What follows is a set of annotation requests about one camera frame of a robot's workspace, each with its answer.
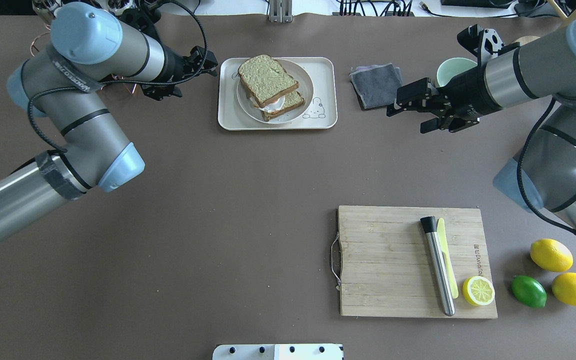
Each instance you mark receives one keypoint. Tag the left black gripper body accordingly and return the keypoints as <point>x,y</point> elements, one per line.
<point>173,66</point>

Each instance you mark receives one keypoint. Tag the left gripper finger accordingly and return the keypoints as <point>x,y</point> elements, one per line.
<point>202,61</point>
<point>159,92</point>

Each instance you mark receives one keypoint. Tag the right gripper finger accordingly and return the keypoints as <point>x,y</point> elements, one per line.
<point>420,96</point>
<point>436,123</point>

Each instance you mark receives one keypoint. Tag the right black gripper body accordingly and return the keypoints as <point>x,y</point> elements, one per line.
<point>464,88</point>

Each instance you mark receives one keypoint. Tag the white round plate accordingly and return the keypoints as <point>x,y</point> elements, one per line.
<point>306,88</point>

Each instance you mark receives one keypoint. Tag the bread slice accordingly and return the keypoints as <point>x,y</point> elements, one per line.
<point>293,101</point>
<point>266,79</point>

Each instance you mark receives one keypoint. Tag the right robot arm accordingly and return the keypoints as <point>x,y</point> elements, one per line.
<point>541,177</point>

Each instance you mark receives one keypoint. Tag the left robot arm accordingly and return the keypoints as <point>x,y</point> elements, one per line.
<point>58,88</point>

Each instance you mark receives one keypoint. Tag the cream rabbit tray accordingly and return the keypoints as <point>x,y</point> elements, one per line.
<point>316,85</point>

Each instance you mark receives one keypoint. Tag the green bowl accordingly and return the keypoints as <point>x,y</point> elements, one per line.
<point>452,67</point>

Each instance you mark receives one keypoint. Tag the folded grey cloth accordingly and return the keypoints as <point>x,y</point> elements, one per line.
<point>376,85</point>

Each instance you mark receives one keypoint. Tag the fried egg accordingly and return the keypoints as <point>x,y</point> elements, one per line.
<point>271,108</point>

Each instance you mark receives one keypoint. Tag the metal cylinder with black cap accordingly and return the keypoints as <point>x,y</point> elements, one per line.
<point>430,229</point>

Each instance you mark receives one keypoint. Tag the yellow plastic knife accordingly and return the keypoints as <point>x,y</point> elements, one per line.
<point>443,245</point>

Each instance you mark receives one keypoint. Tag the wooden cutting board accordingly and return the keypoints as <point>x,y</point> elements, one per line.
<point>386,268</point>

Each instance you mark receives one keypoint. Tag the wooden mug tree stand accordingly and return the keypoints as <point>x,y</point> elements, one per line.
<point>563,11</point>

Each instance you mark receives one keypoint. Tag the half lemon slice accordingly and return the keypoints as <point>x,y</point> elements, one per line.
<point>478,291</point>

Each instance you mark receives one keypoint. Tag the yellow lemon one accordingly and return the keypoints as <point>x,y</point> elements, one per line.
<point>551,255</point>

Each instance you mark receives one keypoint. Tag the green lime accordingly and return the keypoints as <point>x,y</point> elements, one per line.
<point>528,291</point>

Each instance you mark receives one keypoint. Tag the yellow lemon two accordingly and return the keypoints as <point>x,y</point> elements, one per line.
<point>564,288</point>

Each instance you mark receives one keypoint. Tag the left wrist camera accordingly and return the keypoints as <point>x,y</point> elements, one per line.
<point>143,16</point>

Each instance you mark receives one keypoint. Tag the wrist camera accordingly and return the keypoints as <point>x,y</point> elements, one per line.
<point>484,43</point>
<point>143,16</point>

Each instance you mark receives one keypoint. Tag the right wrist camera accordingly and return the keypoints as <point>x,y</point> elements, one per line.
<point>484,43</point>

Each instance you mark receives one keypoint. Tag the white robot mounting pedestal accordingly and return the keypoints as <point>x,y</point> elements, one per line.
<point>279,351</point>

